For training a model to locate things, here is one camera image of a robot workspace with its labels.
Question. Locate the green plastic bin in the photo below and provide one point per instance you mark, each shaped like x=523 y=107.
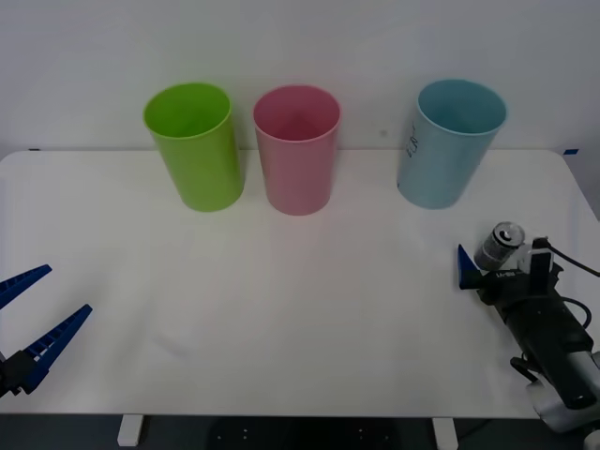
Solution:
x=201 y=173

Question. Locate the pink plastic bin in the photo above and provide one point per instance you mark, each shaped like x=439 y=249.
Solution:
x=300 y=178

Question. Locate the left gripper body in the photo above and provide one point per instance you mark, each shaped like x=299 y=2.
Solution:
x=2 y=379

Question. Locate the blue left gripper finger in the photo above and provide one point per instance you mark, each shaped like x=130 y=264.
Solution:
x=21 y=281
x=51 y=344

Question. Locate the pale blue plastic bin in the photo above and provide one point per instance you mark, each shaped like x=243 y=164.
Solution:
x=436 y=169

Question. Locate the grey drink can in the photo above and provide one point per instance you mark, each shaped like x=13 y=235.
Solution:
x=494 y=248

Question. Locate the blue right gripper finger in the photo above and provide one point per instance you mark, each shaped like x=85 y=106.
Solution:
x=468 y=269

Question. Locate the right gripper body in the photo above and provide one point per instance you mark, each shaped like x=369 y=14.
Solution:
x=506 y=290

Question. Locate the white table leg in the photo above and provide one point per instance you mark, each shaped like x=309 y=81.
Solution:
x=444 y=433
x=129 y=430

